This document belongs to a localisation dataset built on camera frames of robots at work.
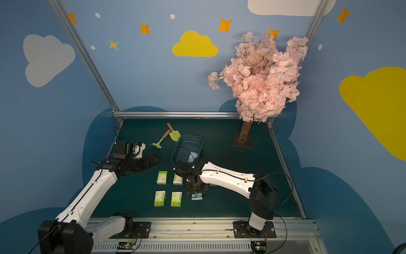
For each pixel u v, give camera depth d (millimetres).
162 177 889
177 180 884
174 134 1115
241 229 749
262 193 425
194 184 638
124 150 625
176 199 819
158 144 1076
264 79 666
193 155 986
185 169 604
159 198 820
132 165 660
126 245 717
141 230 754
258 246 729
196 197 735
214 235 736
